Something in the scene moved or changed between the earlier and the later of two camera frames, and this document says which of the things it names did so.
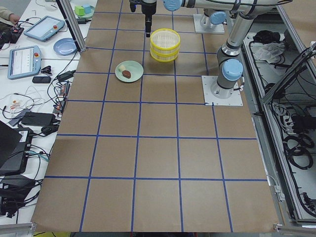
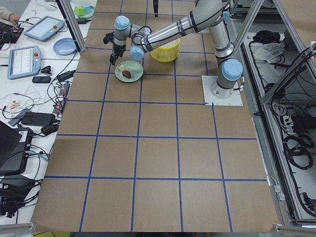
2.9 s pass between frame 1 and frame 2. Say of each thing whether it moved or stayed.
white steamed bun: stayed
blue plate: stayed
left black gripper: moved
